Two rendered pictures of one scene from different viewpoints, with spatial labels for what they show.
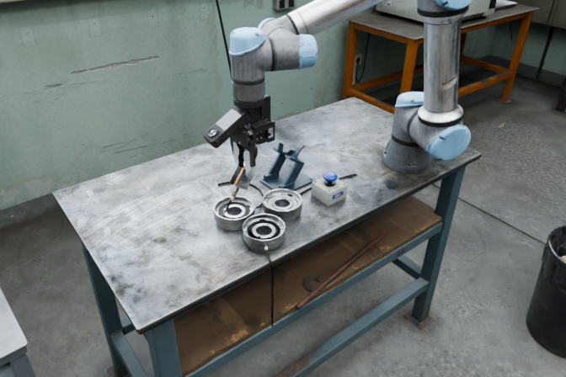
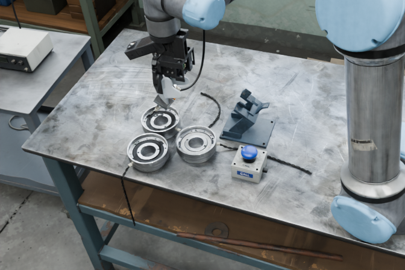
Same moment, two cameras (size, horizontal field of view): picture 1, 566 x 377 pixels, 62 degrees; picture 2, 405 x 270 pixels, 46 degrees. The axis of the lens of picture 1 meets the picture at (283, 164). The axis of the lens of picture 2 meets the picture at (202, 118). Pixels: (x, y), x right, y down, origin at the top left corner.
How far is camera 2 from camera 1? 102 cm
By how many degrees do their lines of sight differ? 51
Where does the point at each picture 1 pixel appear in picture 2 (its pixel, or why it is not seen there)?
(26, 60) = not seen: outside the picture
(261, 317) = (153, 216)
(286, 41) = not seen: outside the picture
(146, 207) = (140, 76)
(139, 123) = not seen: outside the picture
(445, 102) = (354, 164)
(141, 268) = (75, 114)
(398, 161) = not seen: hidden behind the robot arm
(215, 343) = (111, 202)
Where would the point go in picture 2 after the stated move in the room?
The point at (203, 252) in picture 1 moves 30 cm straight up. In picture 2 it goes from (110, 134) to (84, 44)
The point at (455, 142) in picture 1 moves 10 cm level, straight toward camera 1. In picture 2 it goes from (357, 222) to (303, 231)
